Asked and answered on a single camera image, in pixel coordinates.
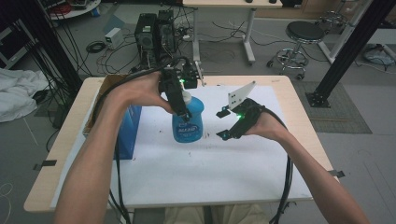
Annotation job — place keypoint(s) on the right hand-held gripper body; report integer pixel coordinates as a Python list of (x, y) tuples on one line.
[(247, 116)]

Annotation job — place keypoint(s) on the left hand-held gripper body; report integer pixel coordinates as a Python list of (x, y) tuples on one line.
[(172, 81)]

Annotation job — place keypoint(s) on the blue bottle with white cap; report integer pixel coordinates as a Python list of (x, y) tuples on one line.
[(188, 130)]

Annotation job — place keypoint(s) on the person's right hand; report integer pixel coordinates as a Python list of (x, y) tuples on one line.
[(269, 126)]

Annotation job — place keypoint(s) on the person's left hand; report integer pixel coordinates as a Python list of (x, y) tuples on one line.
[(143, 91)]

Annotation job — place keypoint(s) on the black computer tower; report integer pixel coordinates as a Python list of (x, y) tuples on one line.
[(145, 34), (166, 31)]

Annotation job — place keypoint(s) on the blue cardboard box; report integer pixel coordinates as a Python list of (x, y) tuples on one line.
[(130, 133)]

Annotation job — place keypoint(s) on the small white box device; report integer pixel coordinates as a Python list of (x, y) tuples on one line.
[(113, 38)]

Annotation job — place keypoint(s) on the person's legs in khaki trousers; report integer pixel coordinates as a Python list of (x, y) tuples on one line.
[(186, 216)]

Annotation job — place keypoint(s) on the white desk with legs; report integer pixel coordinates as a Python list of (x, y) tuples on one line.
[(232, 3)]

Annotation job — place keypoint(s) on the grey floor mat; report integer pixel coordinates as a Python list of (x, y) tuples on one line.
[(345, 115)]

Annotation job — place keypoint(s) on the black round stool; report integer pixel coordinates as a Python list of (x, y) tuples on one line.
[(304, 32)]

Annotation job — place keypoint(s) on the black tape strip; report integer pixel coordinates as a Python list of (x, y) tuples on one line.
[(46, 163), (336, 173)]

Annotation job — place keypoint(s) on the round white table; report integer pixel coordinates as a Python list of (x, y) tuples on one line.
[(77, 9)]

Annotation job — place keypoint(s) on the chrome stool base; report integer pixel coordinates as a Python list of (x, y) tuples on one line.
[(334, 18)]

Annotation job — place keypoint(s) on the blue and white bundle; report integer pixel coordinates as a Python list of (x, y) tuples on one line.
[(378, 56)]

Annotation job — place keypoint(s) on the white crumpled cloth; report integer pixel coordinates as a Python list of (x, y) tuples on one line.
[(18, 93)]

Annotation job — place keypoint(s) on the dark shelf unit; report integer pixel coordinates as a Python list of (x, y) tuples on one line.
[(14, 43)]

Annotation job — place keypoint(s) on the white metal frame leg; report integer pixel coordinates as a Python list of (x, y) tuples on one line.
[(345, 31)]

